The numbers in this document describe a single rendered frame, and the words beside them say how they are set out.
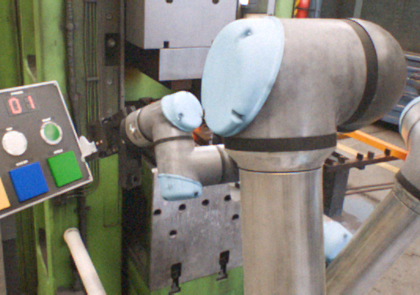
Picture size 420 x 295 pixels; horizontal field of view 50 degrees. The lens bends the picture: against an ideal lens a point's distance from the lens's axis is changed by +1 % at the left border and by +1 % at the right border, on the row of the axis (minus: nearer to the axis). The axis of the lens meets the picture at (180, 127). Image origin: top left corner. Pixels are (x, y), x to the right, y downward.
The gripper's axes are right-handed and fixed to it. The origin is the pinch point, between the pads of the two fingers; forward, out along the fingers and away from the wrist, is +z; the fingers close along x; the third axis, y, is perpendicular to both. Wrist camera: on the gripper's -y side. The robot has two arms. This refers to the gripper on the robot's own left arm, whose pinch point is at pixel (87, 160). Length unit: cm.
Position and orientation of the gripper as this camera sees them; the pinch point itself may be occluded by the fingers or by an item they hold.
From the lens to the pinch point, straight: 107.0
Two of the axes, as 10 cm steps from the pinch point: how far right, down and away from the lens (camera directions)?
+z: -6.9, 2.6, 6.7
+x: -6.3, 2.3, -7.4
